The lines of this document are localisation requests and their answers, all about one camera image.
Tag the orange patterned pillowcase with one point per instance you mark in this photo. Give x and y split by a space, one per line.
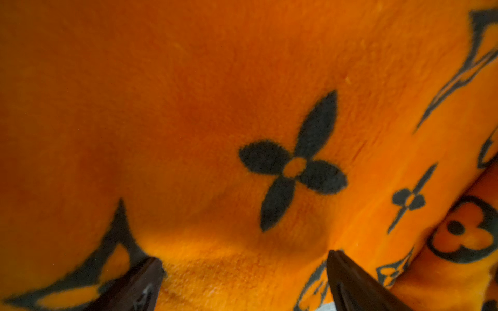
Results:
239 142

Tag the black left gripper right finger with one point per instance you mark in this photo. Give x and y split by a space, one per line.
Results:
353 289

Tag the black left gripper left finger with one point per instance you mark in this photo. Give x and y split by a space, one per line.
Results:
137 290

